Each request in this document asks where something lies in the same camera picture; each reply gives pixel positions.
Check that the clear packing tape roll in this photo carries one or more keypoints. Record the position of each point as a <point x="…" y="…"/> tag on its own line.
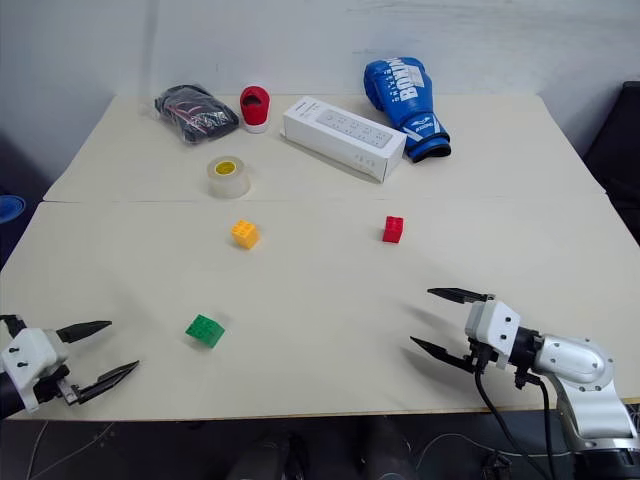
<point x="228" y="177"/>

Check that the blue boxing glove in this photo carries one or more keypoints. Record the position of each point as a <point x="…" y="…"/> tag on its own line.
<point x="405" y="105"/>

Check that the blue round object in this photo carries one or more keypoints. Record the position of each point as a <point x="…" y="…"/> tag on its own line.
<point x="10" y="207"/>

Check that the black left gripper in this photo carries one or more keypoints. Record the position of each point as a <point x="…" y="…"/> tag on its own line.
<point x="50" y="385"/>

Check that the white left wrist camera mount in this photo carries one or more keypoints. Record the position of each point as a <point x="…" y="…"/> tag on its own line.
<point x="30" y="350"/>

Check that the black item in plastic bag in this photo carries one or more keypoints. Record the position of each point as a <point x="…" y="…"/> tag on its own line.
<point x="197" y="115"/>

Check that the red cup with white base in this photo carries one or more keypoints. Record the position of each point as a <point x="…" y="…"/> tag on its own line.
<point x="255" y="110"/>

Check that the red toy brick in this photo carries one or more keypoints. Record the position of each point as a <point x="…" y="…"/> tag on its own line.
<point x="393" y="229"/>

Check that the green toy brick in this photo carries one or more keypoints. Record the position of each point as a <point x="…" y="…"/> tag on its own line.
<point x="205" y="331"/>

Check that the white power strip box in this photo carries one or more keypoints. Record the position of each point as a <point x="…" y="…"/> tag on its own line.
<point x="345" y="137"/>

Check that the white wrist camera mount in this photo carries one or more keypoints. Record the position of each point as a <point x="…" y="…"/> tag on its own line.
<point x="30" y="350"/>
<point x="492" y="325"/>

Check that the orange toy brick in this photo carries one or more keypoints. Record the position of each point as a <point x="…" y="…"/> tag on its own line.
<point x="245" y="234"/>

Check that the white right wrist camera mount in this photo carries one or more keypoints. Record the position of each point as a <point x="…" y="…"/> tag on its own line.
<point x="492" y="325"/>

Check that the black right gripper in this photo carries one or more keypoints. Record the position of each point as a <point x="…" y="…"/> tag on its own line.
<point x="482" y="356"/>

